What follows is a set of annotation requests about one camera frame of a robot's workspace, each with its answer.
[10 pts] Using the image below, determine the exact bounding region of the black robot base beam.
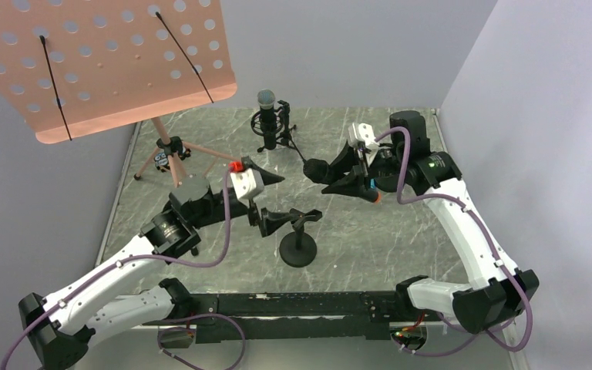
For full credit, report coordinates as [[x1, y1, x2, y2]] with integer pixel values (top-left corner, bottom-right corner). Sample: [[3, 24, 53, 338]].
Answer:
[[158, 278, 425, 344]]

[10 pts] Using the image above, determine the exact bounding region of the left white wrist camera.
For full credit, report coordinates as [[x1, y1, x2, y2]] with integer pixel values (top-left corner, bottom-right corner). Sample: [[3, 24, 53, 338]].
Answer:
[[228, 161, 264, 201]]

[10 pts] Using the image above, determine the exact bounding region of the black shock mount tripod stand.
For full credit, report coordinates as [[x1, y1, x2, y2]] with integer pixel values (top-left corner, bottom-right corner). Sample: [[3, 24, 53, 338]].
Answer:
[[250, 89, 306, 163]]

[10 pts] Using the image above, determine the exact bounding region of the black microphone orange end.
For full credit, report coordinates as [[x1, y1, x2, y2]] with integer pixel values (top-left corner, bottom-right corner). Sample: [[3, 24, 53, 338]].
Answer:
[[303, 159, 381, 203]]

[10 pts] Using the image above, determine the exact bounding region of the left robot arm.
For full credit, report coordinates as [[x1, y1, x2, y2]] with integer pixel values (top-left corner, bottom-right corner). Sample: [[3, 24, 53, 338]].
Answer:
[[18, 157, 291, 369]]

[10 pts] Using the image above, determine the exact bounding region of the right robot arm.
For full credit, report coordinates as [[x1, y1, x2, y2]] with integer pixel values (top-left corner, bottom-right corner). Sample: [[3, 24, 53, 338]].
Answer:
[[303, 110, 539, 334]]

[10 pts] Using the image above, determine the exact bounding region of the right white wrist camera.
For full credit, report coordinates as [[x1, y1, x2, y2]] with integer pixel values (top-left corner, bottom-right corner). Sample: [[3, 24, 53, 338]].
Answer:
[[348, 123, 379, 150]]

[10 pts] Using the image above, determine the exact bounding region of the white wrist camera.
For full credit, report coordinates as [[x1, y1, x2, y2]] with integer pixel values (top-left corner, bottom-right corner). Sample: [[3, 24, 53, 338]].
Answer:
[[348, 123, 379, 150], [228, 161, 264, 201]]

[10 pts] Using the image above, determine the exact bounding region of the black microphone silver grille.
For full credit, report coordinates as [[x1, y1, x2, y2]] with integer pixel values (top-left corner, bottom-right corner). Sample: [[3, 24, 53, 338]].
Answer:
[[257, 89, 278, 153]]

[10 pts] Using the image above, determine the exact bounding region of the pink perforated music stand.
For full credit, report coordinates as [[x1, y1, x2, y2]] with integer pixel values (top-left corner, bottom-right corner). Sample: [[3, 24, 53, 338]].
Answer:
[[0, 0, 251, 190]]

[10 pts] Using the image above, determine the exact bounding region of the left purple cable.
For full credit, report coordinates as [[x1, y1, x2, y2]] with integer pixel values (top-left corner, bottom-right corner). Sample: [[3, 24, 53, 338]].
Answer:
[[0, 168, 247, 370]]

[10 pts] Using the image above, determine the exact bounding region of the black round-base mic stand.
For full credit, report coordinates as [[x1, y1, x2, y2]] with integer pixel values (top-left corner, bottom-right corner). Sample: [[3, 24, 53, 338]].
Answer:
[[278, 209, 323, 268]]

